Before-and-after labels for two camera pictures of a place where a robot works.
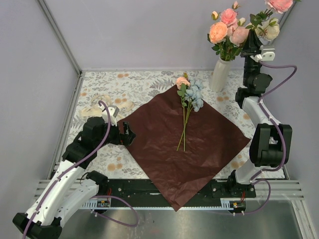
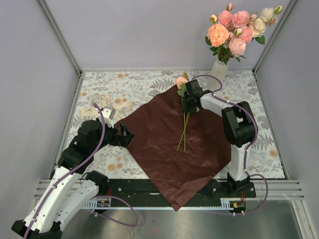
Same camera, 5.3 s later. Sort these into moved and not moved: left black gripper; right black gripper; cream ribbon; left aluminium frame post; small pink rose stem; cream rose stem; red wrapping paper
Moved: cream rose stem; right black gripper; small pink rose stem
Not moved: cream ribbon; red wrapping paper; left aluminium frame post; left black gripper
